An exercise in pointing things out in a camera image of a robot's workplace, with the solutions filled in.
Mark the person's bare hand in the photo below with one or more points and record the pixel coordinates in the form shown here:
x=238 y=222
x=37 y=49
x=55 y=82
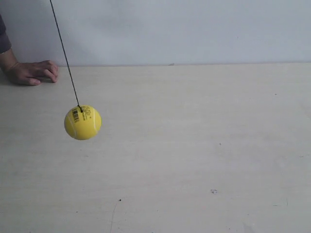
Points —
x=31 y=74

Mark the yellow tennis ball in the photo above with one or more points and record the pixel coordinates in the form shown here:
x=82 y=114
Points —
x=82 y=123

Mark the person's forearm with grey sleeve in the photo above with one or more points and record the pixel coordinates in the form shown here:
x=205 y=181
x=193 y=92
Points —
x=7 y=57

